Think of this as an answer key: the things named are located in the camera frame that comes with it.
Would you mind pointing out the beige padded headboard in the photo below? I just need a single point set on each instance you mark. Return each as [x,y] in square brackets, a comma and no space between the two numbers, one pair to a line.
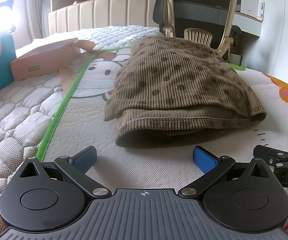
[96,15]

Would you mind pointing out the cartoon printed play mat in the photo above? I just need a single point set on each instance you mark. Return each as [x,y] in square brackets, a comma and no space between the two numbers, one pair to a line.
[159,160]

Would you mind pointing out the pink cardboard box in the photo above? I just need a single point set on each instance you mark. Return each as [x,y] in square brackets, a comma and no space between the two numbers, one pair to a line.
[38,62]

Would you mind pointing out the white wardrobe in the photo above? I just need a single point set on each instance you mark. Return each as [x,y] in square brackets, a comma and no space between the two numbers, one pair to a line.
[279,30]

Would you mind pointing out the white desk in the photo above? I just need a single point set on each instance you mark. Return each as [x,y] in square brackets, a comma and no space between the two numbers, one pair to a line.
[249,26]

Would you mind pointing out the teal toy box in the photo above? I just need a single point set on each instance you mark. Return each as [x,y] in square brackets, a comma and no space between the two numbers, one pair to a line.
[7,55]

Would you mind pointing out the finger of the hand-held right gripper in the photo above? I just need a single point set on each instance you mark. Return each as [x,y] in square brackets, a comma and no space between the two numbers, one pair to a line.
[271,152]

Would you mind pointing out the beige mesh office chair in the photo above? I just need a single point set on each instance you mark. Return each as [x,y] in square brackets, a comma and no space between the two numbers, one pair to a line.
[199,7]

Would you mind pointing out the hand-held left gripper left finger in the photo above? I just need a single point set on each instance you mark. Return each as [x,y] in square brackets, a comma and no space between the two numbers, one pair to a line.
[85,158]

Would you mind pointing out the grey curtain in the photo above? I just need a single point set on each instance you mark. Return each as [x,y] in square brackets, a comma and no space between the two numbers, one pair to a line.
[33,17]

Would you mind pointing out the white quilted mattress pad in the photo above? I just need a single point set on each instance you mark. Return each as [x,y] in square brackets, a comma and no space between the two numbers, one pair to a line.
[13,120]

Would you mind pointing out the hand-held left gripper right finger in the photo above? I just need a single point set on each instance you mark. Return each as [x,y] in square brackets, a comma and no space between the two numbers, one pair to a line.
[205,160]

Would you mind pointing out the small white red carton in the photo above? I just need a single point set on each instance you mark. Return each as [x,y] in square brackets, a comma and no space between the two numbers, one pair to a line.
[261,11]

